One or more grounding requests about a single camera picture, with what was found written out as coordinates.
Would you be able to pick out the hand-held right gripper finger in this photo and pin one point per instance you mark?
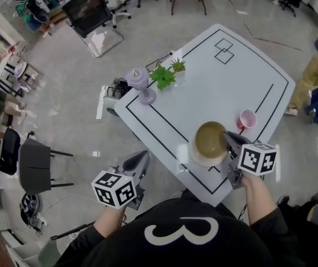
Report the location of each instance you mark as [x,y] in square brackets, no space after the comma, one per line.
[239,140]
[229,145]

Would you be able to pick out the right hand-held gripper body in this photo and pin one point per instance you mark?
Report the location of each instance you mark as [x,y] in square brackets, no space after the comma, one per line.
[256,158]

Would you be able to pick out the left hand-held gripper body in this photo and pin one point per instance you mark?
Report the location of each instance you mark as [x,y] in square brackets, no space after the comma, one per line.
[114,189]

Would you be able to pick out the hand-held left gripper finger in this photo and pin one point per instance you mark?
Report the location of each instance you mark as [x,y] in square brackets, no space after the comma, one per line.
[146,164]
[132,157]

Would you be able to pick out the red and pink cup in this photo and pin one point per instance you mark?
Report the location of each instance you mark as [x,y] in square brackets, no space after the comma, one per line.
[248,119]

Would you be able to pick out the person's right forearm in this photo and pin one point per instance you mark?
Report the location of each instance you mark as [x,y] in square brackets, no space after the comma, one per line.
[259,202]

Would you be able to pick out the person's left forearm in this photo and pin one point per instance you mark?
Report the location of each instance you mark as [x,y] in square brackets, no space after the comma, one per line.
[110,221]

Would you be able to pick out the white table with black lines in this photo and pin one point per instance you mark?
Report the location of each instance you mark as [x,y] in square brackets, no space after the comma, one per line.
[217,93]

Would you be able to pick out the white power strip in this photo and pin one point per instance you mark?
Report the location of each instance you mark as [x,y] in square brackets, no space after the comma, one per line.
[42,221]

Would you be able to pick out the black folding chair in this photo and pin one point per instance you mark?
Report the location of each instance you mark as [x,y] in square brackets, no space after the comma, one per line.
[35,165]

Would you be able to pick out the person's black shirt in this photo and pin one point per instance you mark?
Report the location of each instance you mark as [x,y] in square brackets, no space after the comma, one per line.
[175,246]

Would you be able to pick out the large green potted plant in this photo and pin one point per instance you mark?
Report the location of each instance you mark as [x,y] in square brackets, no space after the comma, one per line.
[163,76]

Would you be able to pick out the grey-green chair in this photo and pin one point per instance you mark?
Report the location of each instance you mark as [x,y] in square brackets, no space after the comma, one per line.
[49,253]

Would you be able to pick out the small green potted plant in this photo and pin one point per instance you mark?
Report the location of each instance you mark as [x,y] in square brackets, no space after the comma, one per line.
[178,65]

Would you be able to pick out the black padded chair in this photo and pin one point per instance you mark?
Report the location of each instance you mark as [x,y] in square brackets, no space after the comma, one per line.
[3,149]

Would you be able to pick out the round white stool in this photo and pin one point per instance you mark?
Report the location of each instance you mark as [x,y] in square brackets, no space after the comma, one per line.
[20,69]

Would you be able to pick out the black mesh cantilever chair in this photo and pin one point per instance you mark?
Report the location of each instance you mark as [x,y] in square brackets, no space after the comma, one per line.
[89,12]

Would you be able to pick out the white office chair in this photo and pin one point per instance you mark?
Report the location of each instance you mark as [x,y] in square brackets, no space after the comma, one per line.
[117,1]

